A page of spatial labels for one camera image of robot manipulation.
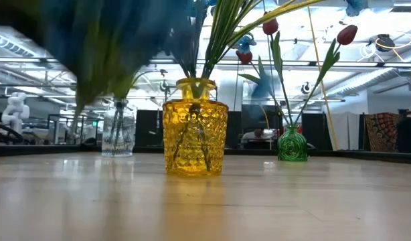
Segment green glass vase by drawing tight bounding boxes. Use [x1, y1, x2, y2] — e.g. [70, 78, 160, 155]
[277, 125, 309, 162]

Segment patterned red tapestry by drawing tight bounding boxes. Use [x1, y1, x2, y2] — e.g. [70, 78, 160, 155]
[364, 112, 401, 152]

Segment green flower stems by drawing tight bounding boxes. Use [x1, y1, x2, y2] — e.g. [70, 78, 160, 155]
[0, 0, 206, 148]
[262, 11, 293, 128]

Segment person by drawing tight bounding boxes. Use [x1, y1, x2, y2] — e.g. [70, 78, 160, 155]
[396, 106, 411, 154]

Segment blue artificial flower bunch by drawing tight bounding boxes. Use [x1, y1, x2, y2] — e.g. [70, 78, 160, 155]
[168, 0, 213, 171]
[191, 0, 369, 171]

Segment silver ventilation duct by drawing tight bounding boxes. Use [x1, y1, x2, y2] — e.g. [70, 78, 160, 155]
[322, 66, 400, 100]
[0, 33, 56, 60]

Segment red artificial tulip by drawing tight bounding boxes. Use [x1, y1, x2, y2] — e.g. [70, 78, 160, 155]
[235, 50, 292, 128]
[293, 23, 359, 128]

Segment yellow glass vase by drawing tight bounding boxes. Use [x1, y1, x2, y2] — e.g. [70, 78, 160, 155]
[162, 77, 229, 177]

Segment clear glass vase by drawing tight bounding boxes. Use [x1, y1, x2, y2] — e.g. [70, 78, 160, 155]
[101, 98, 137, 158]

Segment yellow hanging cable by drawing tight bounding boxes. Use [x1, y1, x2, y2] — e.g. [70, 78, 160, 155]
[307, 6, 339, 151]

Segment white partition panel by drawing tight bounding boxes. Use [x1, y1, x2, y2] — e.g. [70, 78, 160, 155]
[325, 112, 360, 151]

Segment long ceiling light rail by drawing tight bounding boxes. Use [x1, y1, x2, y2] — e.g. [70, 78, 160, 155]
[0, 56, 411, 69]

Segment white robot figure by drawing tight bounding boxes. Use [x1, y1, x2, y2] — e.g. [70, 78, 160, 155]
[1, 92, 31, 135]

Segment black partition panel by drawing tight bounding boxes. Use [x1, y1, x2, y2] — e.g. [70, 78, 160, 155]
[135, 109, 166, 148]
[301, 112, 333, 151]

